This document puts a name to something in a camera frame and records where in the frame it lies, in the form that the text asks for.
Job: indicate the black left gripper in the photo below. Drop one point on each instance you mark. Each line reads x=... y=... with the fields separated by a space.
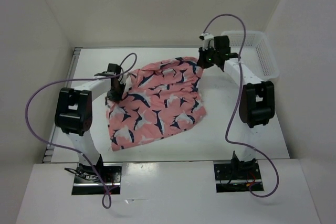
x=118 y=98

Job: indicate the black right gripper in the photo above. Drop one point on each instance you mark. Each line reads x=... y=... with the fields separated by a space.
x=201 y=62

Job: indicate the pink shark print shorts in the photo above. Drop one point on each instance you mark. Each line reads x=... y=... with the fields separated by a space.
x=160 y=100

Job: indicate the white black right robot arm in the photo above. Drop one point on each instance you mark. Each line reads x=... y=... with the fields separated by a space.
x=256 y=98

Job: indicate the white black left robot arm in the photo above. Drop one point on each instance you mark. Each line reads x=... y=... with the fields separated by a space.
x=74 y=115

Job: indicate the white plastic laundry basket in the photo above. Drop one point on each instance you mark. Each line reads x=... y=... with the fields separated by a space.
x=256 y=52

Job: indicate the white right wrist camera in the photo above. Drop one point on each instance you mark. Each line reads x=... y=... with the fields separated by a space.
x=207 y=40

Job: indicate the aluminium table frame rail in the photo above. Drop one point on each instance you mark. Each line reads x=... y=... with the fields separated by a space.
x=61 y=102

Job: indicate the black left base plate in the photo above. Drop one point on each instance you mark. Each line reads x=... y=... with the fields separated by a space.
x=87 y=182

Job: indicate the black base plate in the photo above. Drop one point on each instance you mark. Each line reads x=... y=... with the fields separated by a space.
x=87 y=182
x=230 y=178

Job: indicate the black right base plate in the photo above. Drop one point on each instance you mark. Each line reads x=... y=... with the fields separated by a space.
x=230 y=178

